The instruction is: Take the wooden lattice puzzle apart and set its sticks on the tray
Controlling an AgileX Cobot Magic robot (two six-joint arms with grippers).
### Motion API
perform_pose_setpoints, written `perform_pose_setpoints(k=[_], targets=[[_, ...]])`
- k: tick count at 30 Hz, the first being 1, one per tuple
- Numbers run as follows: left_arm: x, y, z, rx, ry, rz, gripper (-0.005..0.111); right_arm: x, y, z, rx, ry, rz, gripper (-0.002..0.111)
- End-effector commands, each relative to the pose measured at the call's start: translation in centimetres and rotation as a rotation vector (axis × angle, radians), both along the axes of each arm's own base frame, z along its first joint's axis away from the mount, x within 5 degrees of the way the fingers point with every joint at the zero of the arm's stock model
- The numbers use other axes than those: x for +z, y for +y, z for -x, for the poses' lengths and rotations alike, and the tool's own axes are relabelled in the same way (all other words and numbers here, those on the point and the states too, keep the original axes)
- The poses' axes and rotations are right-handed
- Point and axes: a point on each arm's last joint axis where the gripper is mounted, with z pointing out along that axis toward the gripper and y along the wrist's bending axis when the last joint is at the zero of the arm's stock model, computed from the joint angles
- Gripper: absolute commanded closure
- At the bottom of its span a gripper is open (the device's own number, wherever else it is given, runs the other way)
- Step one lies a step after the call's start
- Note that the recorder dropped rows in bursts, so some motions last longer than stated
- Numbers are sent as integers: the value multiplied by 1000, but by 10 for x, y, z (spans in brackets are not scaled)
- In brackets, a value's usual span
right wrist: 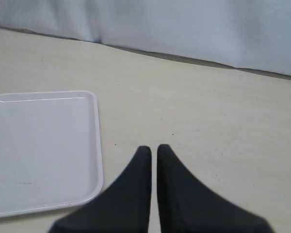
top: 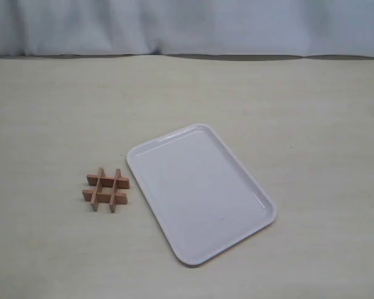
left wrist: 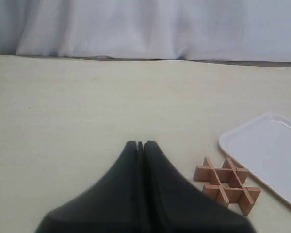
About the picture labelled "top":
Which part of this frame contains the white plastic tray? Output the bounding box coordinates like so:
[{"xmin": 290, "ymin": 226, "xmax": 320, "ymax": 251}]
[{"xmin": 127, "ymin": 123, "xmax": 277, "ymax": 267}]

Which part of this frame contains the white backdrop curtain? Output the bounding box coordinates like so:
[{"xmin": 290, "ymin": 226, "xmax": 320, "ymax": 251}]
[{"xmin": 0, "ymin": 1, "xmax": 374, "ymax": 57}]

